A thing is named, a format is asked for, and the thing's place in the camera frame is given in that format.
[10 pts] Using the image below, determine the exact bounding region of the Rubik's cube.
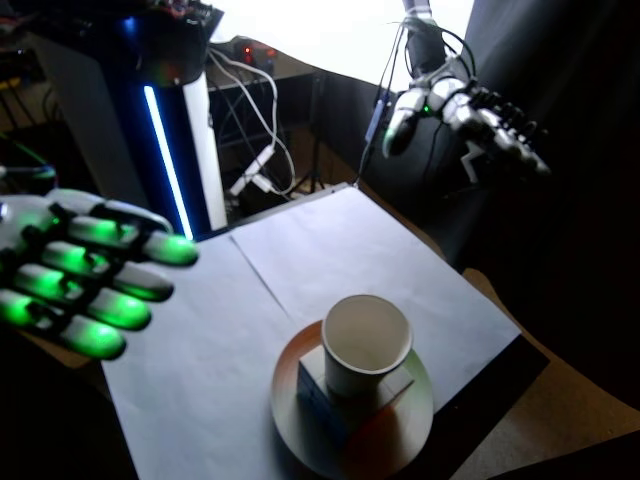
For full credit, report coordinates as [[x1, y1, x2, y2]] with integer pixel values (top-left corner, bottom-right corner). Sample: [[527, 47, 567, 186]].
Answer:
[[295, 344, 416, 449]]

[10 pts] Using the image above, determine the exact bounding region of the white paper cup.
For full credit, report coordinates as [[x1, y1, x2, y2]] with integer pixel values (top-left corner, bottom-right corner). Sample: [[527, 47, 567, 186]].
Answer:
[[320, 294, 415, 399]]

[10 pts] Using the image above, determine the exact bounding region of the white paper plate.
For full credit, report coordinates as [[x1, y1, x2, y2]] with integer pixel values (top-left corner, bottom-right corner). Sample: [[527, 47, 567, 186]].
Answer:
[[269, 319, 435, 479]]

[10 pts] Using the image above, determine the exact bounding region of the black column with blue light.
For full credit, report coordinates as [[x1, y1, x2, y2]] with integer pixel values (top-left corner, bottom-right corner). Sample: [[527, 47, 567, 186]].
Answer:
[[27, 9, 229, 244]]

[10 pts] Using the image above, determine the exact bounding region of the white paper sheet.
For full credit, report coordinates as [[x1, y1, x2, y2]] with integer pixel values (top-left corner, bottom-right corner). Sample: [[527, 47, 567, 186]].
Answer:
[[229, 186, 524, 414], [101, 235, 321, 480]]

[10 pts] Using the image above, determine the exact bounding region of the white power strip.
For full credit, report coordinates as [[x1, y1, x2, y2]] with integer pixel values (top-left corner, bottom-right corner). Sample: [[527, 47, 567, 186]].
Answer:
[[228, 144, 276, 197]]

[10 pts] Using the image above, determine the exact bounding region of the black device with red light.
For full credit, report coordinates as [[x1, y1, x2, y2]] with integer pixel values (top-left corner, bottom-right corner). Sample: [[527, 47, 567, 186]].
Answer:
[[224, 37, 279, 76]]

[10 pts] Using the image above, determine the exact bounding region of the black tripod stand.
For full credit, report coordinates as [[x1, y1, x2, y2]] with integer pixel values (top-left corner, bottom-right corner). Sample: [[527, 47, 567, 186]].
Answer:
[[292, 74, 329, 194]]

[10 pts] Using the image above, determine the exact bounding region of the black base board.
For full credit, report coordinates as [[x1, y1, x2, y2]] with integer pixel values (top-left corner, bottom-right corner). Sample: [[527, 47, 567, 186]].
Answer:
[[399, 333, 551, 480]]

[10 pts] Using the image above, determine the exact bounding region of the black curtain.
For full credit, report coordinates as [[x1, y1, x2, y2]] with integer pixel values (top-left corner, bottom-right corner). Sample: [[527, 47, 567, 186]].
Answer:
[[449, 0, 640, 401]]

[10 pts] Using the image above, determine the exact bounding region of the white cable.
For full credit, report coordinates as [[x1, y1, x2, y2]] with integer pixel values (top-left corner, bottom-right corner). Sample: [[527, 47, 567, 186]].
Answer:
[[207, 47, 299, 197]]

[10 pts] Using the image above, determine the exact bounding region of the hanging cable with grey adapter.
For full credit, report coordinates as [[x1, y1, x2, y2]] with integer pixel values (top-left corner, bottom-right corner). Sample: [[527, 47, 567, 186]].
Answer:
[[355, 22, 407, 190]]

